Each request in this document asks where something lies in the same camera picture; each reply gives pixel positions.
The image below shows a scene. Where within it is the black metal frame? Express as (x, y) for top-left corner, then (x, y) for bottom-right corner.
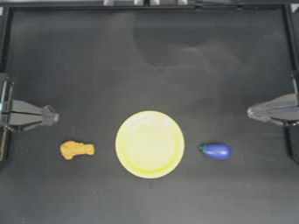
(0, 0), (299, 165)

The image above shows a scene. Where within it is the purple toy eggplant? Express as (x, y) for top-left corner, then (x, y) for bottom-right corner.
(197, 142), (233, 161)

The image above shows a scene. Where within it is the brown toy chicken wing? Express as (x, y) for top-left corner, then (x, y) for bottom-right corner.
(59, 140), (95, 161)

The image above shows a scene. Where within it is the yellow plate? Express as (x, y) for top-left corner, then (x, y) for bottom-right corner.
(114, 109), (185, 179)

